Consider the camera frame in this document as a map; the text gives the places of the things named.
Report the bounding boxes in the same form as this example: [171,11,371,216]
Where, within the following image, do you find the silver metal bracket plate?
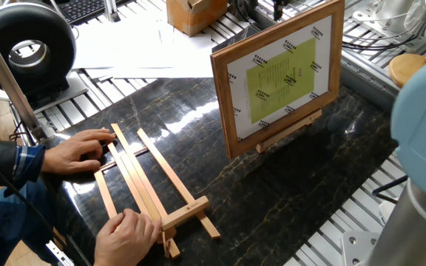
[351,0,421,36]

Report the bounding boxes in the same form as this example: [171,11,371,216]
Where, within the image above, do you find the left forearm plaid cuff sleeve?
[0,138,47,197]

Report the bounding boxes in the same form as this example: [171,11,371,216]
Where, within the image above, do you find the black computer keyboard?
[48,0,132,26]

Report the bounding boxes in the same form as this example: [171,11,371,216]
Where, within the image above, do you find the wooden photo frame green print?
[210,0,346,160]

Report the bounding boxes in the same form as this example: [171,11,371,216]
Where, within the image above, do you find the thick black cable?
[371,174,409,205]

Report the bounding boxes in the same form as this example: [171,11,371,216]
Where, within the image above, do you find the thin black hanging cable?
[0,143,55,239]

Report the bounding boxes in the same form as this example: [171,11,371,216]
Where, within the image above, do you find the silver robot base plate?
[340,231,382,266]

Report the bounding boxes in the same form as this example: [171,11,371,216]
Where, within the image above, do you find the small wooden easel bracket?
[255,108,323,154]

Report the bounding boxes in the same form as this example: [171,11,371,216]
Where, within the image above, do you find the short aluminium post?
[104,0,121,22]

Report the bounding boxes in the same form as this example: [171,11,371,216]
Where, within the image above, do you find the small taped cardboard box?
[166,0,229,38]

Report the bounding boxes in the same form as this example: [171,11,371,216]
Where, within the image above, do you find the large wooden easel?
[93,123,221,259]

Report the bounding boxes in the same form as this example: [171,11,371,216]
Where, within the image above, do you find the person's left hand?
[41,128,118,175]

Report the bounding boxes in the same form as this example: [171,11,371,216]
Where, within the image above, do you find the person's blue jeans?
[0,179,57,266]

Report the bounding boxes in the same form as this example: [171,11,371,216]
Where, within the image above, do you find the person's right hand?
[93,208,162,266]

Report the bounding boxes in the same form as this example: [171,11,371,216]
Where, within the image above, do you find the small silver corner bracket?
[45,239,75,266]

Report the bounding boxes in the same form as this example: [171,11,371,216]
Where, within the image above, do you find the slanted aluminium profile beam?
[0,14,48,142]

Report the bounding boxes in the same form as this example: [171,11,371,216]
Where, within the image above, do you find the black cable bundle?
[341,33,421,52]

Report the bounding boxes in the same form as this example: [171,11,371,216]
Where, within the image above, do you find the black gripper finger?
[272,0,291,21]

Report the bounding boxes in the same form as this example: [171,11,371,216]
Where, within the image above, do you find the white paper sheets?
[71,10,218,80]

